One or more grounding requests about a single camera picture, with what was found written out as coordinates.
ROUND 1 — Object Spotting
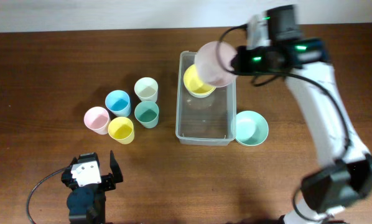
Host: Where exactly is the pink plastic cup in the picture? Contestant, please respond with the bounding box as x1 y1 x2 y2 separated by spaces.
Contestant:
83 106 111 135

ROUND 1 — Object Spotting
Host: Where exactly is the green plastic cup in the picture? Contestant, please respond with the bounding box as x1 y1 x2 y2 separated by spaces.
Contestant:
134 101 159 129

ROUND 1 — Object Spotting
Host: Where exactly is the blue plastic cup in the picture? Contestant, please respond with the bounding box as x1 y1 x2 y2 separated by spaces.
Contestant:
105 90 131 117

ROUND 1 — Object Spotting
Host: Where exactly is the pink plastic bowl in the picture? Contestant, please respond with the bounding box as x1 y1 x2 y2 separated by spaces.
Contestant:
195 41 238 88

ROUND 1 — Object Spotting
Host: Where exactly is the cream white plastic cup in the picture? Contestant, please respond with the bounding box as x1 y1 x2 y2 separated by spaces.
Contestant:
134 77 159 103

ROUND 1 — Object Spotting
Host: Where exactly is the mint green plastic bowl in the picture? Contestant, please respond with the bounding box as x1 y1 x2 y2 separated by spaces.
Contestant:
235 111 269 146

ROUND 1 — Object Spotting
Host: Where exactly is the yellow plastic bowl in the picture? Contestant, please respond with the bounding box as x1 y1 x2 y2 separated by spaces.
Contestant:
183 64 216 93

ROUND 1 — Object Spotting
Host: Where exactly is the white plastic bowl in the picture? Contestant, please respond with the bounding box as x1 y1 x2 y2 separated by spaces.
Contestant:
187 88 215 98

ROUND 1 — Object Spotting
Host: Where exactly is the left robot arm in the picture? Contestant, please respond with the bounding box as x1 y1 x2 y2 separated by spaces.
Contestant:
61 152 123 224

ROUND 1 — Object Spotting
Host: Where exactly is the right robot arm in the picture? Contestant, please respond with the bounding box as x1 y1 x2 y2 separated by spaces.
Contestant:
231 5 372 223

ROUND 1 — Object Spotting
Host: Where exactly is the clear plastic storage container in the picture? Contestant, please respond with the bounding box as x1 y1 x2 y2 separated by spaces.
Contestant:
175 51 236 146

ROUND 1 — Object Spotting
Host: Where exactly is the yellow plastic cup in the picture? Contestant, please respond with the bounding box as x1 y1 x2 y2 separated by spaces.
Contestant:
108 117 135 144

